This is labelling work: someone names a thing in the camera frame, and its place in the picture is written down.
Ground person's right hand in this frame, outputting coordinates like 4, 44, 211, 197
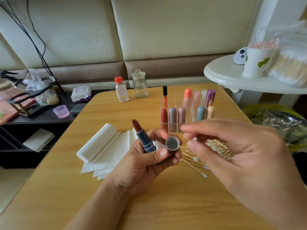
180, 118, 307, 230

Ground white round side table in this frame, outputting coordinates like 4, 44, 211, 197
204, 55, 307, 95

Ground small purple plastic cup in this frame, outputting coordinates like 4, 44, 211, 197
53, 105, 71, 119

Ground white panda figure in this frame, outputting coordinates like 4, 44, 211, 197
233, 47, 248, 65

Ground stack of white tissues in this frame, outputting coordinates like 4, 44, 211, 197
76, 123, 140, 180

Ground pile of cotton swabs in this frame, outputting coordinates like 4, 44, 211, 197
204, 139, 236, 161

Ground crumpled clear plastic bag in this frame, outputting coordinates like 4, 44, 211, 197
24, 69, 60, 106

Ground red lipstick mauve tube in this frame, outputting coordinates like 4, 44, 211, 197
168, 107, 177, 133

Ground person's left hand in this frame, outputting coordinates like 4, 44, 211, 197
106, 128, 184, 195

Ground clear bottle red cap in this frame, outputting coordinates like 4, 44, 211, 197
114, 76, 130, 103

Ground beige padded backrest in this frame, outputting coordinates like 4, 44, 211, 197
0, 0, 262, 89

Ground pink tray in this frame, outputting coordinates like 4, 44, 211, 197
0, 88, 36, 126

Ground navy lipstick cap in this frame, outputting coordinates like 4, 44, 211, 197
164, 135, 181, 152

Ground red lipstick dusty pink tube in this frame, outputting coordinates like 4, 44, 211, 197
178, 107, 187, 127

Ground person's left forearm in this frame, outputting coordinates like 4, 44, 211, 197
65, 182, 132, 230

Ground white power bank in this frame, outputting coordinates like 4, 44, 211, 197
22, 128, 56, 153

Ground black cables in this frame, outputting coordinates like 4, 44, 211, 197
0, 0, 63, 91

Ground red lipstick navy tube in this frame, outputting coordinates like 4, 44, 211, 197
132, 119, 157, 154

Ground black clip tool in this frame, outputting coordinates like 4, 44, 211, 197
0, 70, 25, 84

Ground clear acrylic lipstick organizer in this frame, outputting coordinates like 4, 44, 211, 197
163, 88, 216, 132

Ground wet wipes pack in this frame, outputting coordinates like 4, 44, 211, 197
71, 85, 92, 103

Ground yellow-green bin with bag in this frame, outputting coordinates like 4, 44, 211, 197
242, 104, 307, 154

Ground white tissue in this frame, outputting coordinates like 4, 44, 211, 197
76, 123, 118, 163

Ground black low shelf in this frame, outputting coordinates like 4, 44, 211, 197
0, 91, 116, 168

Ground glass jar with lid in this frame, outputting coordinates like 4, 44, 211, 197
131, 69, 149, 99

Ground white mug green leaf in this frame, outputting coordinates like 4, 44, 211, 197
243, 41, 280, 79

